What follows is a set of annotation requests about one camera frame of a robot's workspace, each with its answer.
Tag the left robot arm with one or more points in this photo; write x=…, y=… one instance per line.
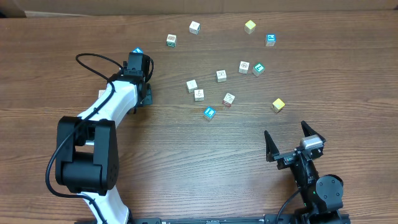
x=85, y=163

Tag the green seven block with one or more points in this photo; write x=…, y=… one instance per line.
x=258, y=69

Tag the white picture block right centre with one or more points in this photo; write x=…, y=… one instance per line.
x=243, y=67

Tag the yellow top block lower right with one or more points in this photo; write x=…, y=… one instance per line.
x=278, y=105

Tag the white picture block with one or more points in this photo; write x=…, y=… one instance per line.
x=221, y=76
x=243, y=67

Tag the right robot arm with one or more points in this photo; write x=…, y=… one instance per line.
x=322, y=196

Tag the blue top block far left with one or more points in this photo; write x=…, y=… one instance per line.
x=138, y=50

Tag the blue top block upper right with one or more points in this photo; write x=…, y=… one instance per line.
x=270, y=40

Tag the red edged picture block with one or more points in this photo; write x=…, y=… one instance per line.
x=228, y=100

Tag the plain white block centre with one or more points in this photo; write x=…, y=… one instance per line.
x=191, y=86

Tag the yellow block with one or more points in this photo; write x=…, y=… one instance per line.
x=249, y=27
x=278, y=105

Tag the blue L block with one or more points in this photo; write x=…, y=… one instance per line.
x=209, y=113

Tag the white block top centre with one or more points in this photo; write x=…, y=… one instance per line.
x=194, y=27

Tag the yellow top block upper right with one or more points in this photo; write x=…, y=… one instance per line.
x=249, y=27

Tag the red letter white block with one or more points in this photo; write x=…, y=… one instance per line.
x=100, y=93

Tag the white X letter block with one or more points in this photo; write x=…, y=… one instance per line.
x=199, y=95

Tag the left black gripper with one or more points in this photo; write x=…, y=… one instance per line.
x=148, y=99

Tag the cardboard back wall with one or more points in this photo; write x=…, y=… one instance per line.
x=22, y=8

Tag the green letter block upper left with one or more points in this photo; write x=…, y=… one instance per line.
x=171, y=40

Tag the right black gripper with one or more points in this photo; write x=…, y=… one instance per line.
x=286, y=158

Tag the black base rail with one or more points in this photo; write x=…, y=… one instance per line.
x=199, y=221

